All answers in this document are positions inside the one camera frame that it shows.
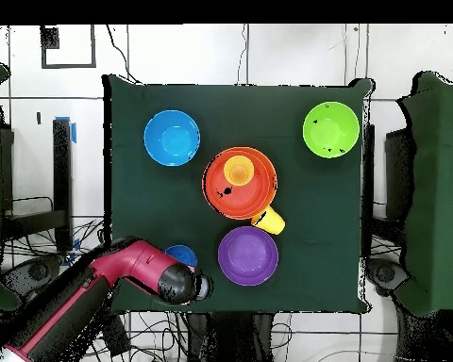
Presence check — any black power box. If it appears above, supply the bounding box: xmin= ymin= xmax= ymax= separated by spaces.
xmin=99 ymin=314 xmax=131 ymax=357

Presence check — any black metal stand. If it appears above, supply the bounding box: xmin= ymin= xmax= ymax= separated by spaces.
xmin=0 ymin=117 xmax=75 ymax=254

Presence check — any dark green table cloth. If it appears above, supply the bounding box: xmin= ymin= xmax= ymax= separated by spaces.
xmin=102 ymin=74 xmax=375 ymax=316

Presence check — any green plastic bowl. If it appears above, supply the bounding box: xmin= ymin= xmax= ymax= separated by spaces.
xmin=302 ymin=101 xmax=361 ymax=159

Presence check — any purple plastic bowl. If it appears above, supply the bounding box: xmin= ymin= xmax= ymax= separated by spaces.
xmin=216 ymin=225 xmax=280 ymax=287

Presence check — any small dark blue bowl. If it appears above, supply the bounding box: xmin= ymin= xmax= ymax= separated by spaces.
xmin=164 ymin=244 xmax=199 ymax=269

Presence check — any black square floor frame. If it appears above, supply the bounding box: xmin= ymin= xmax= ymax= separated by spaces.
xmin=40 ymin=25 xmax=98 ymax=70

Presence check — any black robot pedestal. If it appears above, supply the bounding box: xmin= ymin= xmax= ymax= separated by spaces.
xmin=188 ymin=312 xmax=275 ymax=362

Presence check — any light blue plastic bowl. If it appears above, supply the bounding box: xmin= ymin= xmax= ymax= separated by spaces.
xmin=143 ymin=109 xmax=202 ymax=168

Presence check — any red plastic bowl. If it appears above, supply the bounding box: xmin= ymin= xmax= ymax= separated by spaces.
xmin=202 ymin=151 xmax=274 ymax=221

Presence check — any yellow plastic cup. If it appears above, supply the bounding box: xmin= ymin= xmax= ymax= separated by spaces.
xmin=250 ymin=205 xmax=287 ymax=236

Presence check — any thin black floor cable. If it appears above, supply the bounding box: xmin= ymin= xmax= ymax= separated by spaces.
xmin=236 ymin=25 xmax=249 ymax=85
xmin=105 ymin=25 xmax=142 ymax=85

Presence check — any large orange plastic bowl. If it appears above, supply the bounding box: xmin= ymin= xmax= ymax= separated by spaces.
xmin=226 ymin=146 xmax=279 ymax=212

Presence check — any pale yellow ribbed cup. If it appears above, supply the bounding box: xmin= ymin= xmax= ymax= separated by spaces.
xmin=223 ymin=155 xmax=256 ymax=187

